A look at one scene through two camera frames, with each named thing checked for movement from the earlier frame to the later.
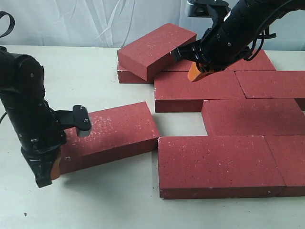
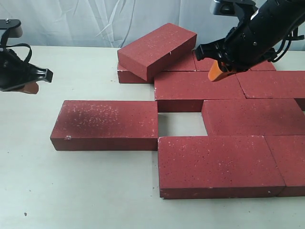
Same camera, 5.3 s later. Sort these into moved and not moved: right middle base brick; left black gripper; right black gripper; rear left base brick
Moved: right black gripper; left black gripper
Not moved: right middle base brick; rear left base brick
